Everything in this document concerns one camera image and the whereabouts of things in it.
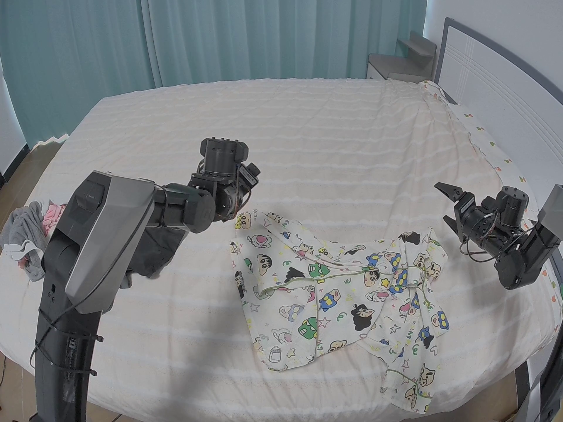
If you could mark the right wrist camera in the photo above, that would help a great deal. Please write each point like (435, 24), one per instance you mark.
(489, 204)

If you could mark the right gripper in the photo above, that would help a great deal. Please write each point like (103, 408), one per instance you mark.
(470, 216)

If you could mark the pink garment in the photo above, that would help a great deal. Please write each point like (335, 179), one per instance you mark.
(52, 218)

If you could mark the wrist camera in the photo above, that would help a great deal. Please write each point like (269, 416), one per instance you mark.
(250, 175)
(489, 204)

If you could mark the light grey garment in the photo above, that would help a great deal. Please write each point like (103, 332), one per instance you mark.
(24, 231)

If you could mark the white printed pyjama top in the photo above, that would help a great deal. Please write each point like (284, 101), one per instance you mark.
(334, 306)

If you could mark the grey bedside table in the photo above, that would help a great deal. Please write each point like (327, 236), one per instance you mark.
(396, 66)

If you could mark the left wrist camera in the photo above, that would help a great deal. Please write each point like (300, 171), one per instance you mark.
(250, 175)

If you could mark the white printed pillow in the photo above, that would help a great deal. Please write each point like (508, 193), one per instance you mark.
(506, 172)

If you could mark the black garment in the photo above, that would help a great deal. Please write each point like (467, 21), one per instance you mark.
(158, 253)

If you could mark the bed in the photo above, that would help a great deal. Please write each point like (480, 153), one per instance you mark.
(308, 139)

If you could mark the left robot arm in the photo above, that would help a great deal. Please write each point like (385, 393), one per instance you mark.
(105, 235)

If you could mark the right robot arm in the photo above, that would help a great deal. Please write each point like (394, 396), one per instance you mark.
(523, 257)

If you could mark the blue-green curtain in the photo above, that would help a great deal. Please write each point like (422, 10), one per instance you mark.
(286, 24)
(79, 51)

